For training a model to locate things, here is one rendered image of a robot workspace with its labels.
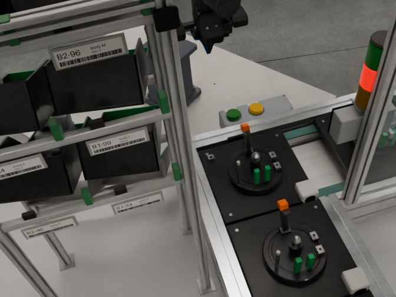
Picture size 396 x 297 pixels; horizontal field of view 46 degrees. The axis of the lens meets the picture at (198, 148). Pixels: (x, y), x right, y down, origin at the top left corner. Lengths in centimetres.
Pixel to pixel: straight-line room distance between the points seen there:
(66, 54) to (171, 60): 13
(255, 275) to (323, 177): 36
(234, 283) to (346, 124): 42
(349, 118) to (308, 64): 207
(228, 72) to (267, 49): 151
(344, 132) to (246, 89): 64
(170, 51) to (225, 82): 102
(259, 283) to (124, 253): 38
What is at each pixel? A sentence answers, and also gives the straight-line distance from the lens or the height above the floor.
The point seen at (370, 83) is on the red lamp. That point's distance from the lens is 92.
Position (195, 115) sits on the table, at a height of 86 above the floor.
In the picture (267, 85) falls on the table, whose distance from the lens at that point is 159.
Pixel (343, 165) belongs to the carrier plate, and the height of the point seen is 97.
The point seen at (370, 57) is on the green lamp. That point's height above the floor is 139.
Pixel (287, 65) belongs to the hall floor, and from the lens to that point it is 301.
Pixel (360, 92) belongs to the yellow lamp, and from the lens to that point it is 94.
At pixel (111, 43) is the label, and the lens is 56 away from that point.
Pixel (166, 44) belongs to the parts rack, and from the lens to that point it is 57.
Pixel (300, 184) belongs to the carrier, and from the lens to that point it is 116.
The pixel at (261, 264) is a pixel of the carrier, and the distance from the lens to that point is 107.
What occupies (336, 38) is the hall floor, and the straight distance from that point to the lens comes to 327.
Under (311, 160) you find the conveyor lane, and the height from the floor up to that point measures 92.
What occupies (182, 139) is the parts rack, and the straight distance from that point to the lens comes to 69.
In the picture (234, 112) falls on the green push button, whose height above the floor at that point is 97.
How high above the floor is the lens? 193
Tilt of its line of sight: 50 degrees down
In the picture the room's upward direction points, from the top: 7 degrees counter-clockwise
